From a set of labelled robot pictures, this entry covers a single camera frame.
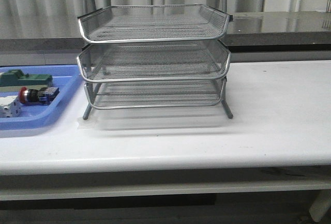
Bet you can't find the red emergency stop button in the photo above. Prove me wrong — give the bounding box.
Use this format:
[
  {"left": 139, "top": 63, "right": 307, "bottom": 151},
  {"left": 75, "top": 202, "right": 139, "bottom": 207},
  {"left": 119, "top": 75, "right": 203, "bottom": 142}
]
[{"left": 18, "top": 87, "right": 60, "bottom": 105}]

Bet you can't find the small wire rack on counter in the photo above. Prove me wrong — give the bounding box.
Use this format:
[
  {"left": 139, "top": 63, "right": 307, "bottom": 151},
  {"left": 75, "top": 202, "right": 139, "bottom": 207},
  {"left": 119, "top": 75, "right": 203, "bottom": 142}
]
[{"left": 325, "top": 0, "right": 331, "bottom": 13}]

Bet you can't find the green terminal block component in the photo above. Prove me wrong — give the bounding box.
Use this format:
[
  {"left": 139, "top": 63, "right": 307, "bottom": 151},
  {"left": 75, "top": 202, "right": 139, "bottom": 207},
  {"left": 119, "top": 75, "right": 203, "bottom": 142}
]
[{"left": 1, "top": 69, "right": 53, "bottom": 92}]

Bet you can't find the grey stone counter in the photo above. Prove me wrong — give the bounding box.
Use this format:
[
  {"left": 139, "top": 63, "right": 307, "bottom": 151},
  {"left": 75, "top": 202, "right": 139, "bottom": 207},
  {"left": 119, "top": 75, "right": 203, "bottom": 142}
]
[{"left": 1, "top": 11, "right": 330, "bottom": 52}]

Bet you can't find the blue plastic tray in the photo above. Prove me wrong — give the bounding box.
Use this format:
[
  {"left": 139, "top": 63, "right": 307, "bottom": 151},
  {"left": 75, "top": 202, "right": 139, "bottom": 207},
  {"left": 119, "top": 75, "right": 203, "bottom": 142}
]
[{"left": 1, "top": 65, "right": 82, "bottom": 130}]

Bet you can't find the silver mesh tray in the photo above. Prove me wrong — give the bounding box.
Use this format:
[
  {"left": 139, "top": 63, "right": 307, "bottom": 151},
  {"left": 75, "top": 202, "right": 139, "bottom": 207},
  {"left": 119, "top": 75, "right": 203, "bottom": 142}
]
[
  {"left": 78, "top": 4, "right": 232, "bottom": 43},
  {"left": 77, "top": 40, "right": 231, "bottom": 83},
  {"left": 84, "top": 79, "right": 227, "bottom": 110}
]

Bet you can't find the silver metal rack frame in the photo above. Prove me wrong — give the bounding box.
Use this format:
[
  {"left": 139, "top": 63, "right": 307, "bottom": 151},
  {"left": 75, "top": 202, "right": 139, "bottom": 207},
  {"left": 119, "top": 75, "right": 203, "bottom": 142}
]
[{"left": 80, "top": 0, "right": 234, "bottom": 121}]

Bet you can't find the white electrical component block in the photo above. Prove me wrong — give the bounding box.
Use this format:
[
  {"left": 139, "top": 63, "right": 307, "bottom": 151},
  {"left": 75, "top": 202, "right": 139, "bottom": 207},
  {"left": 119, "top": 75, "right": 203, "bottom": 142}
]
[{"left": 1, "top": 96, "right": 22, "bottom": 118}]

